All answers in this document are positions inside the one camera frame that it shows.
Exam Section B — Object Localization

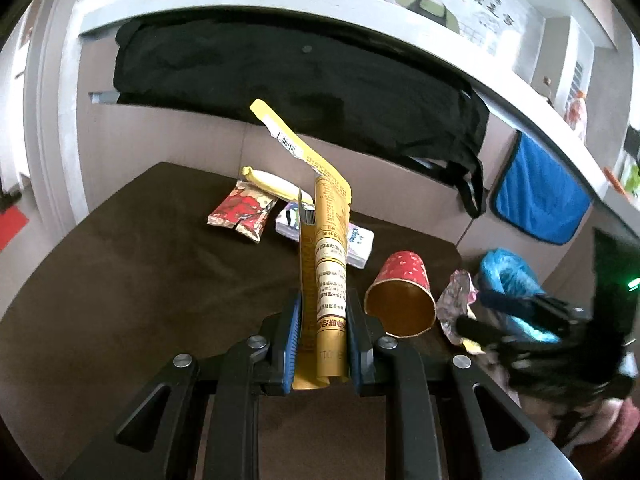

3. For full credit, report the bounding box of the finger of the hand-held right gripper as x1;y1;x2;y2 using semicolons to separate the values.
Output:
477;287;591;333
455;315;532;357

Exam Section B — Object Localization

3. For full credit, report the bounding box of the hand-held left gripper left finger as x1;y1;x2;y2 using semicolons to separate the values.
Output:
60;292;303;480

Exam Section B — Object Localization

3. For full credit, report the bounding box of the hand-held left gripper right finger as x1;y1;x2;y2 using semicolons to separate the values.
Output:
345;287;583;480

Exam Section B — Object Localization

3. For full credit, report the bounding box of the silver pink wrapper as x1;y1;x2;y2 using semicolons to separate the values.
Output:
436;269;483;356

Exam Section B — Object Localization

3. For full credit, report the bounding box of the blue plastic bin liner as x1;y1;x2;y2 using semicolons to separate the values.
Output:
477;248;561;346

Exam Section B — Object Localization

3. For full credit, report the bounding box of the long yellow packet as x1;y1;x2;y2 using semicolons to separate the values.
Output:
249;98;355;392

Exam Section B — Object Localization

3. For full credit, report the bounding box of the red paper cup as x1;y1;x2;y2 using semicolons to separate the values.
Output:
363;250;437;338

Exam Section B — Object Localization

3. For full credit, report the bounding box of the white tissue packet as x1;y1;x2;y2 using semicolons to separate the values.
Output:
274;199;376;269

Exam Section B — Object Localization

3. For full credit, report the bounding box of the red snack wrapper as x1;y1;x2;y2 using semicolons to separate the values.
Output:
207;180;279;244

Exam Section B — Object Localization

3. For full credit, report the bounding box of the yellow white wrapper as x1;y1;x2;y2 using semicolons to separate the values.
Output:
241;165;303;202

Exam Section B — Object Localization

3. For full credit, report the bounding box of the person's right forearm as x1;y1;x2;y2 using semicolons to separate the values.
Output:
542;395;640;480

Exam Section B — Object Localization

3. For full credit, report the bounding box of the blue towel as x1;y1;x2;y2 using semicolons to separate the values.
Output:
490;130;593;246

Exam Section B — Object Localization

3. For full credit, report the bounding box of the white green plastic bag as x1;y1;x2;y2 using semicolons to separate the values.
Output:
620;160;640;196

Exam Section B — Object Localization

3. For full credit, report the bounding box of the plastic bottle with red label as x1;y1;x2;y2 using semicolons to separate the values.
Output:
564;89;588;141

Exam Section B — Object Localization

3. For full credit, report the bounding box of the black bag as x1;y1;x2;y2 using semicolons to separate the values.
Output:
112;17;491;218

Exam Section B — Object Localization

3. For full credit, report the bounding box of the red floor mat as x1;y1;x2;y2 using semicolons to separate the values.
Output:
0;205;28;251

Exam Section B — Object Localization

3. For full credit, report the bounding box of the grey kitchen countertop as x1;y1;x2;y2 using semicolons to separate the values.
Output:
77;0;613;206

